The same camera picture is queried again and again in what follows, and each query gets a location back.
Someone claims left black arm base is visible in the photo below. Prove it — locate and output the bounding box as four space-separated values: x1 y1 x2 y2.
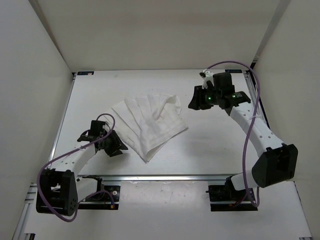
78 175 121 211

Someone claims white foam front board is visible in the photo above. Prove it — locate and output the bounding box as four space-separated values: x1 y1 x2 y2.
25 181 311 240

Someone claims blue corner sticker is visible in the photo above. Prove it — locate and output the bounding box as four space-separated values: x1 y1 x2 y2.
225 69 243 74
77 71 94 76

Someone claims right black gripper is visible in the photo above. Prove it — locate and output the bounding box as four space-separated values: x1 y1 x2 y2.
187 85 221 111

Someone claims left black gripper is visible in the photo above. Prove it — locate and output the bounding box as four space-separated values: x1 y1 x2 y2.
100 129 128 157

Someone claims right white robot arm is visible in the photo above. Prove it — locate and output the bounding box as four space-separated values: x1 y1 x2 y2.
188 70 298 200

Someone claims right blue corner sticker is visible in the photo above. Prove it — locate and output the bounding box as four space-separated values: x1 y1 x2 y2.
225 69 243 74

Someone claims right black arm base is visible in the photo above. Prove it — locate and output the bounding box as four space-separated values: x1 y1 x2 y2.
206 177 258 212

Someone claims aluminium table edge rail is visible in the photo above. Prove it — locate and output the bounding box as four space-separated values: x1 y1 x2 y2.
79 174 230 182

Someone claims white pleated skirt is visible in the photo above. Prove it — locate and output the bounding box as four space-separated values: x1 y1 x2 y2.
110 93 188 163

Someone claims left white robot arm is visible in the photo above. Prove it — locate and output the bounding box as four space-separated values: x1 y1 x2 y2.
36 120 128 218

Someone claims left blue corner sticker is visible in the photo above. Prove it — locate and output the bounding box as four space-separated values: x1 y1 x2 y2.
77 71 94 76

